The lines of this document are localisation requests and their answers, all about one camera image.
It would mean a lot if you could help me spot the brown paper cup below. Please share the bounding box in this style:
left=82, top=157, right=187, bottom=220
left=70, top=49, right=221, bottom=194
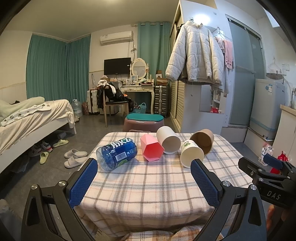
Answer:
left=190, top=128, right=214, bottom=155

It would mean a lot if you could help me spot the white cup with green leaves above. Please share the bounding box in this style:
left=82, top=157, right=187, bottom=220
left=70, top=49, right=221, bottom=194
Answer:
left=180, top=140, right=204, bottom=168

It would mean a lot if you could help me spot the plain white paper cup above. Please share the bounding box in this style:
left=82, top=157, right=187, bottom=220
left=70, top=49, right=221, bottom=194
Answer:
left=157, top=126, right=181, bottom=154

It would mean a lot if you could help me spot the pink hexagonal cup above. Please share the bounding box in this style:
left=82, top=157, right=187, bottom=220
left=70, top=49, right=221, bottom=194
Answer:
left=140, top=133, right=164, bottom=162

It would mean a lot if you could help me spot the person's right hand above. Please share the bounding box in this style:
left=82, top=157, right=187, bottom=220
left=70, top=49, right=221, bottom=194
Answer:
left=265, top=204, right=290, bottom=232

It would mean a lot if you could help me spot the red object on floor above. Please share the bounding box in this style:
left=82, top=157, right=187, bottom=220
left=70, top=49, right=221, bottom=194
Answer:
left=269, top=151, right=288, bottom=174

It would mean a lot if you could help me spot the milk carton box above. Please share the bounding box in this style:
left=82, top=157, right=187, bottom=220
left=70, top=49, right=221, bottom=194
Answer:
left=258, top=144, right=273, bottom=166

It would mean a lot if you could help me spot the white slipper near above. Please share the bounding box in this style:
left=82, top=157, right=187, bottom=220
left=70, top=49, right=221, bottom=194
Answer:
left=64, top=156, right=87, bottom=169

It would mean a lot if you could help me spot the white slipper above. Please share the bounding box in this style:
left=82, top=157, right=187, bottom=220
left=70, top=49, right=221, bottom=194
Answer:
left=64, top=156, right=87, bottom=169
left=64, top=149, right=88, bottom=159

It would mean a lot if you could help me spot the green slipper front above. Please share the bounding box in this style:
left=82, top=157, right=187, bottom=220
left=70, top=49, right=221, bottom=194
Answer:
left=39, top=152, right=49, bottom=165

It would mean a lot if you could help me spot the green slipper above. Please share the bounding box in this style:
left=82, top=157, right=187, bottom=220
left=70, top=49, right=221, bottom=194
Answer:
left=53, top=139, right=69, bottom=148
left=39, top=152, right=49, bottom=165

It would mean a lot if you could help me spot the grey sneaker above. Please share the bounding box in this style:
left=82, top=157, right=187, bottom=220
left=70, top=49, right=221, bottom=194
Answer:
left=29, top=141, right=53, bottom=157

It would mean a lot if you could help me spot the white slipper far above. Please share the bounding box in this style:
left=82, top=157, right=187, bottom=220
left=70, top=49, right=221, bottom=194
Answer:
left=64, top=149, right=88, bottom=159

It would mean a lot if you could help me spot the green slipper back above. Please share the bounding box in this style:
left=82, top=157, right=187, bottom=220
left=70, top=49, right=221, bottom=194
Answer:
left=53, top=139, right=69, bottom=148

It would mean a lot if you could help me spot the blue plastic jar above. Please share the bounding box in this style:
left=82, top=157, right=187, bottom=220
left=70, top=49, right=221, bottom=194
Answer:
left=96, top=138, right=137, bottom=171

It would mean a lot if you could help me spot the white washing machine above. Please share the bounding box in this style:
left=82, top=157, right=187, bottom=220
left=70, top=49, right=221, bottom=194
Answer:
left=249, top=79, right=287, bottom=140

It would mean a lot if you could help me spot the plaid tablecloth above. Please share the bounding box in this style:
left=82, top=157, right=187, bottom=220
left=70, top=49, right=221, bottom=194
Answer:
left=74, top=131, right=254, bottom=241

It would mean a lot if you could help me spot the bed with beige sheet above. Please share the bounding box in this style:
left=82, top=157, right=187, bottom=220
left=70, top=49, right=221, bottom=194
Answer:
left=1, top=97, right=76, bottom=171

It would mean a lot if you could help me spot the water jug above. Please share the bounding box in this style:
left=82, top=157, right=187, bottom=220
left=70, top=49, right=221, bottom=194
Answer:
left=71, top=99, right=83, bottom=118

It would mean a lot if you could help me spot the white wardrobe cabinet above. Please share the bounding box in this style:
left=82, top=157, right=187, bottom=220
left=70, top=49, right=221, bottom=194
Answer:
left=166, top=1, right=234, bottom=134

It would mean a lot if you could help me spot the purple stool with teal cushion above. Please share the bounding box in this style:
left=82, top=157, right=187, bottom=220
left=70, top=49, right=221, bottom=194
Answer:
left=123, top=113, right=164, bottom=133

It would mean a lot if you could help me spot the white suitcase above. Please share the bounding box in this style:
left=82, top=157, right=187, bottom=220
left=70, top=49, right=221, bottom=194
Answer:
left=87, top=89, right=100, bottom=114

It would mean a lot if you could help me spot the wooden chair with clothes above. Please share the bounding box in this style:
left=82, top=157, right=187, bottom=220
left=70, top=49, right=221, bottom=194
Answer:
left=97, top=79, right=134, bottom=127

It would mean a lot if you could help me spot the teal laundry basket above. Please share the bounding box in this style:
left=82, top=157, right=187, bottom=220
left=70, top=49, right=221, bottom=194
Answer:
left=133, top=102, right=147, bottom=113

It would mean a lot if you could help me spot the silver black suitcase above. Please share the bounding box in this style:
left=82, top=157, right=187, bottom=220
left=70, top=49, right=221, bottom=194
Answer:
left=154, top=85, right=169, bottom=117

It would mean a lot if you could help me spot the teal curtain left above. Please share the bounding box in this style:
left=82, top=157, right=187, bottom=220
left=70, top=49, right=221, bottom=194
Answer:
left=26, top=34, right=91, bottom=102

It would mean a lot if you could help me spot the teal curtain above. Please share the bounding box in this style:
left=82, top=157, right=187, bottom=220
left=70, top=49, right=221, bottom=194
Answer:
left=137, top=22, right=171, bottom=79
left=26, top=34, right=91, bottom=102

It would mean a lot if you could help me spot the white vanity desk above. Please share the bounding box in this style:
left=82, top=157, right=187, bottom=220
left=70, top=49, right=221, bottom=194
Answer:
left=121, top=85, right=155, bottom=114

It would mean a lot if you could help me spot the pink hanging towel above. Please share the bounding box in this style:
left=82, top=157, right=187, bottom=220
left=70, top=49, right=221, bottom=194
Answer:
left=215, top=36, right=233, bottom=69

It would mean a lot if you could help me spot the white puffer jacket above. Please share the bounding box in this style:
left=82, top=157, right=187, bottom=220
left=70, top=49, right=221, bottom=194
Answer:
left=166, top=21, right=230, bottom=94

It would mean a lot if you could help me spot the black television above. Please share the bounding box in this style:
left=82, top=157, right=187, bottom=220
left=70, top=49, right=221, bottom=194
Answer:
left=103, top=57, right=132, bottom=75

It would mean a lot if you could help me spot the oval vanity mirror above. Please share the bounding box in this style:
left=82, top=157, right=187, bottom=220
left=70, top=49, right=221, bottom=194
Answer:
left=130, top=58, right=148, bottom=79

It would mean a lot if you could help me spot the white air conditioner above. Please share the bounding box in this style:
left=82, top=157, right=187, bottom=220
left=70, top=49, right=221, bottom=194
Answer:
left=100, top=31, right=133, bottom=45

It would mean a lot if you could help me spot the teal curtain right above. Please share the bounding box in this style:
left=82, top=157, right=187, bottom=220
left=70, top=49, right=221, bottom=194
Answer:
left=137, top=22, right=171, bottom=79

